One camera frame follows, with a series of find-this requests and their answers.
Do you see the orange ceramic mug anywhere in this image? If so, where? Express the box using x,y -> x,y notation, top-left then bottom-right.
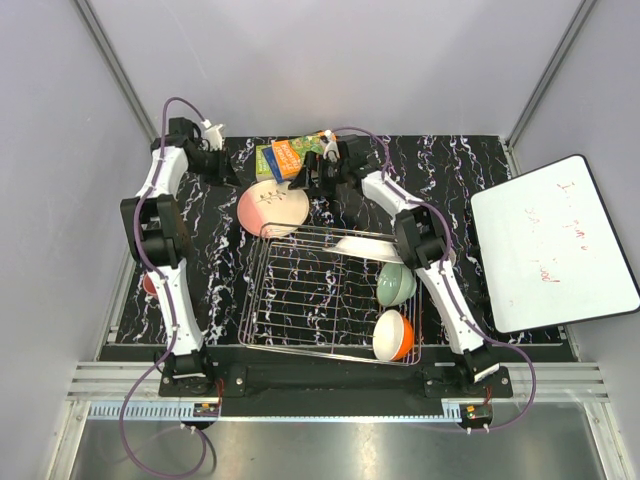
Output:
446,248 -> 456,266

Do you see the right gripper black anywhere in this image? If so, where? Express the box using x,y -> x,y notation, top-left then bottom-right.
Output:
288,151 -> 348,198

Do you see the green book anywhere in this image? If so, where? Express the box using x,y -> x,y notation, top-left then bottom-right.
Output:
255,145 -> 274,182

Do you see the blue book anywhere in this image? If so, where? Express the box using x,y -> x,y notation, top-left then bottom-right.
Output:
262,147 -> 284,183

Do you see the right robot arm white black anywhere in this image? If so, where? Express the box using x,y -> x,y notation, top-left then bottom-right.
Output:
289,130 -> 500,397

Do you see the steel wire dish rack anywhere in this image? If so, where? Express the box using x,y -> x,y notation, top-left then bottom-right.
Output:
238,222 -> 395,363

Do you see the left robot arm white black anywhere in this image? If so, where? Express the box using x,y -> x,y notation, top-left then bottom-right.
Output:
120,117 -> 240,396

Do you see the white dry erase board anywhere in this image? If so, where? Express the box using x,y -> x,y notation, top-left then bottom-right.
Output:
471,155 -> 639,333

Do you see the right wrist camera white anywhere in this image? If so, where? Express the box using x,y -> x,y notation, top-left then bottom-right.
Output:
320,129 -> 340,162

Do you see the orange bowl white inside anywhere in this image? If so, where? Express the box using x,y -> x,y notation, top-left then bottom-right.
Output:
372,309 -> 414,362

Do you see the pink plastic cup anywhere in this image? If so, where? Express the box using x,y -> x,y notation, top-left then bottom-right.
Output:
142,273 -> 158,299

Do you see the pale green ceramic bowl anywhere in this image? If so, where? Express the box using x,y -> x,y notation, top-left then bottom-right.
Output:
376,263 -> 417,307

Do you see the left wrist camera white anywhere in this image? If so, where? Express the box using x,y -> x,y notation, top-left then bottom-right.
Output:
201,119 -> 225,151

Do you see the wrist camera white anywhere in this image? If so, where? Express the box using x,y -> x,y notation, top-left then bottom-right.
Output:
320,129 -> 340,162
201,119 -> 225,151

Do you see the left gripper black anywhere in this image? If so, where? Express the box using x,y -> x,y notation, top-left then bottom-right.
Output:
186,145 -> 242,189

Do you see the pink cream floral plate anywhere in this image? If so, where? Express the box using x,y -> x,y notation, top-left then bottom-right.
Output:
237,180 -> 310,238

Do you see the white paper plate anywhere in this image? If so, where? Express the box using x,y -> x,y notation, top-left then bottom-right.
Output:
327,236 -> 403,264

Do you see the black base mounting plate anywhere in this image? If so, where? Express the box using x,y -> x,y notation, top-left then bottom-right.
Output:
157,344 -> 513,418

